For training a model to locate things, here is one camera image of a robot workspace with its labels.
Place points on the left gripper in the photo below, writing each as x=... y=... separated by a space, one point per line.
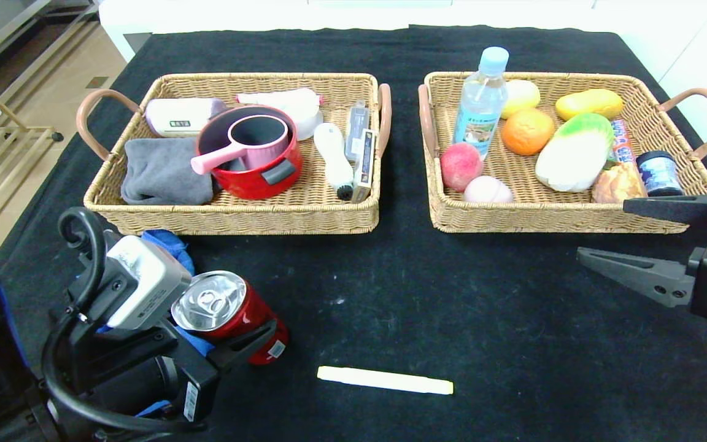
x=196 y=393

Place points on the red soda can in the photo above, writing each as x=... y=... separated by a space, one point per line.
x=249 y=313

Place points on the blue microfibre cloth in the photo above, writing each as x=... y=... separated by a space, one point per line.
x=169 y=242

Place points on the cream marker pen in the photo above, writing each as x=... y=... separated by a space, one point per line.
x=384 y=380

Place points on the orange fruit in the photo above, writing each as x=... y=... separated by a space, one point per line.
x=528 y=132

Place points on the white brush-tip bottle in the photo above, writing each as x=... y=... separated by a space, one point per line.
x=332 y=153

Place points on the clear water bottle blue cap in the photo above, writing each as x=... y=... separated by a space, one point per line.
x=479 y=104

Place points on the dark blue jar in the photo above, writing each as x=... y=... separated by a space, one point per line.
x=657 y=175

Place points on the brown bread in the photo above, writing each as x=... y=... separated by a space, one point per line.
x=617 y=184

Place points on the orange and blue snack packet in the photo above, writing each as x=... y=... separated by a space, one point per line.
x=620 y=138

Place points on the toy napa cabbage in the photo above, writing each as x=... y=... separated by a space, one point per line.
x=568 y=156

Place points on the yellow mango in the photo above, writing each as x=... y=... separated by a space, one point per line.
x=587 y=104

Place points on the red cooking pot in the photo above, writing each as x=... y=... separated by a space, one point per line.
x=255 y=184

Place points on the pale pink peach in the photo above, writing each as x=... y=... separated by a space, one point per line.
x=487 y=190

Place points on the grey cloth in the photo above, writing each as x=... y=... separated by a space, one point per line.
x=163 y=172

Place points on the pink saucepan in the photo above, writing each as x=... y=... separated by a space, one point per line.
x=267 y=153

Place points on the yellow lemon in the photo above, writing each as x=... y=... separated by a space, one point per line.
x=522 y=95

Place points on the red peach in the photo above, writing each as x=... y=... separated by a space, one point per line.
x=461 y=167

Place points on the black table cloth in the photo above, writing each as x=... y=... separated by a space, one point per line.
x=452 y=294

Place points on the cream and black card box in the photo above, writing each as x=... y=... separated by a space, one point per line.
x=364 y=159

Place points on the white cylindrical pouch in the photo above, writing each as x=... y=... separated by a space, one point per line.
x=178 y=113

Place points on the white tube pink cap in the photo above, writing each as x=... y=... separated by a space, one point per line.
x=280 y=97

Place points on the wooden rack on wheels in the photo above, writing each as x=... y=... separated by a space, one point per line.
x=28 y=129

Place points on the grey wooden shelf unit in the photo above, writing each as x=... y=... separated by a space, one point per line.
x=22 y=37

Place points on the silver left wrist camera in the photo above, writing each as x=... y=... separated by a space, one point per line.
x=145 y=282

